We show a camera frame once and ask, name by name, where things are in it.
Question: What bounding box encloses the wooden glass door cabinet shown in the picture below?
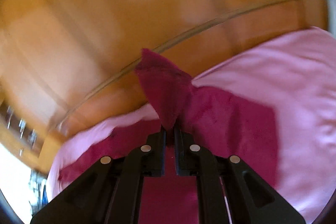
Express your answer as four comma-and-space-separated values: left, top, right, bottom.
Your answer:
1, 99, 50, 173

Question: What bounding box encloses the pink bed cover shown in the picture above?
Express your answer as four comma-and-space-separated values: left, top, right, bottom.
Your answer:
47, 28, 335, 223

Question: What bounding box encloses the crimson red small garment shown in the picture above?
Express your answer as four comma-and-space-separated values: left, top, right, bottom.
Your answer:
58, 49, 278, 223

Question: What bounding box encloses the wooden wardrobe with panels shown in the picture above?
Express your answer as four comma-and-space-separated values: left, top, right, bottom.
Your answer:
1, 0, 329, 173

